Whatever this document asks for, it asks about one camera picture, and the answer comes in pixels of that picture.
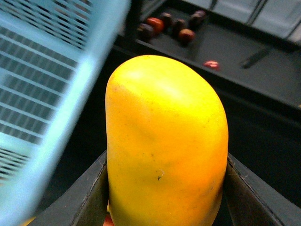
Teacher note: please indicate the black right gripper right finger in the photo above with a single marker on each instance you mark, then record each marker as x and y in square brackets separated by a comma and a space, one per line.
[252, 202]

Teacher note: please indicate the light blue plastic basket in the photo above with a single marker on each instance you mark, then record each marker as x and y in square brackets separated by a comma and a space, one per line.
[51, 53]

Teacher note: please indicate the dark wooden display stand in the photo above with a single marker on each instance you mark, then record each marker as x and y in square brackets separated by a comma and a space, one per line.
[256, 75]

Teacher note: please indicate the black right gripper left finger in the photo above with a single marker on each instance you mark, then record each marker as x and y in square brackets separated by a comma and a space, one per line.
[84, 203]

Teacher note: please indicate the yellow mango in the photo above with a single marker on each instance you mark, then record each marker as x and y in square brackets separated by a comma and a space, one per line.
[167, 144]

